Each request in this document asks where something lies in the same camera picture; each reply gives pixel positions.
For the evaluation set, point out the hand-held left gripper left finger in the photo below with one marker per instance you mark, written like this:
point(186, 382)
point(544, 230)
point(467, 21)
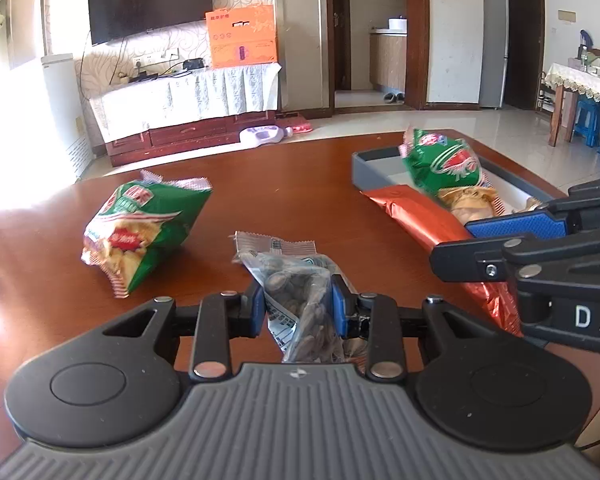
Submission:
point(257, 305)

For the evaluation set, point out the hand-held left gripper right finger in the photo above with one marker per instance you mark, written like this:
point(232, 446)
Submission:
point(337, 305)

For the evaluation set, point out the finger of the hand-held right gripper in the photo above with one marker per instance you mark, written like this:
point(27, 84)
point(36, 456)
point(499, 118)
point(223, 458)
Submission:
point(460, 262)
point(515, 225)

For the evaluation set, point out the clear bag of seeds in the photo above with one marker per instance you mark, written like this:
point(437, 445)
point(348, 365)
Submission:
point(300, 280)

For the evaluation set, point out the tan bag of nut balls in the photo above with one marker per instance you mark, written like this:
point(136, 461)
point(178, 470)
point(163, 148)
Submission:
point(472, 205)

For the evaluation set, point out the orange foil snack packet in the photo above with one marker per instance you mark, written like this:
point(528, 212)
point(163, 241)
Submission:
point(420, 215)

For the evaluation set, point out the green snack bag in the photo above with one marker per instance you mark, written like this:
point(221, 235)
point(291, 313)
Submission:
point(140, 225)
point(440, 165)

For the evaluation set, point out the grey tray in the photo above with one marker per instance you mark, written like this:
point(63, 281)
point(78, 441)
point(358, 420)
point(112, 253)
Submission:
point(375, 170)

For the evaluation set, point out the dining table with lace cloth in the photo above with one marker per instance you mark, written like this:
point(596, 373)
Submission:
point(587, 82)

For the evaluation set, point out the purple white bottle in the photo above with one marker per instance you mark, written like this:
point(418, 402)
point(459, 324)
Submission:
point(262, 136)

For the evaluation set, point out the pair of slippers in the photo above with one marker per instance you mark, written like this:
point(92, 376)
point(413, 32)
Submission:
point(394, 97)

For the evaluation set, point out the silver refrigerator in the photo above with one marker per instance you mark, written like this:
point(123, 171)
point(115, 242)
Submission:
point(494, 50)

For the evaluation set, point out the dark wooden door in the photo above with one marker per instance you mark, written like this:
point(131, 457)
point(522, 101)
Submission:
point(525, 45)

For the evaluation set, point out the red wooden television cabinet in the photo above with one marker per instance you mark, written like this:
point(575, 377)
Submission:
point(190, 135)

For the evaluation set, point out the pink floor item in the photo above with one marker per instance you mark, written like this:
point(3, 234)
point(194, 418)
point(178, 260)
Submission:
point(295, 124)

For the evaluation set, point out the wooden kitchen counter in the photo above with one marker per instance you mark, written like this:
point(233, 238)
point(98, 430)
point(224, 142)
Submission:
point(389, 60)

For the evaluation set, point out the cloth-covered tv cabinet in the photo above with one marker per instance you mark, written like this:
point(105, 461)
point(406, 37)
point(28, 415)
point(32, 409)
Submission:
point(180, 97)

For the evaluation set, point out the white pot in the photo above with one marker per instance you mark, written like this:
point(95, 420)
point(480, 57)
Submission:
point(397, 24)

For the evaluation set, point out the black set-top box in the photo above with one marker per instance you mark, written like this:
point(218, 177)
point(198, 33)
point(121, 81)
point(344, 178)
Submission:
point(193, 64)

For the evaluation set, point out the orange gift box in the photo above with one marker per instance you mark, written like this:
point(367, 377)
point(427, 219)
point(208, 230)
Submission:
point(245, 54)
point(240, 22)

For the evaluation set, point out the flat black device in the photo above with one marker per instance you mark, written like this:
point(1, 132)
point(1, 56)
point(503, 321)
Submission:
point(142, 78)

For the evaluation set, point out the white standing air conditioner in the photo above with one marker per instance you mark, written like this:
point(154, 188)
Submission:
point(62, 115)

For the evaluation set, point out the black flat television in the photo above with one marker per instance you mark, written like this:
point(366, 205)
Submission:
point(145, 0)

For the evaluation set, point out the beige wall panel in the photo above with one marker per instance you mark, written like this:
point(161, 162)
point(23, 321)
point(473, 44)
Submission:
point(567, 16)

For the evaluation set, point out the white wall socket strip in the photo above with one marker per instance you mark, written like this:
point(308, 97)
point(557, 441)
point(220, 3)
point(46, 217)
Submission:
point(155, 57)

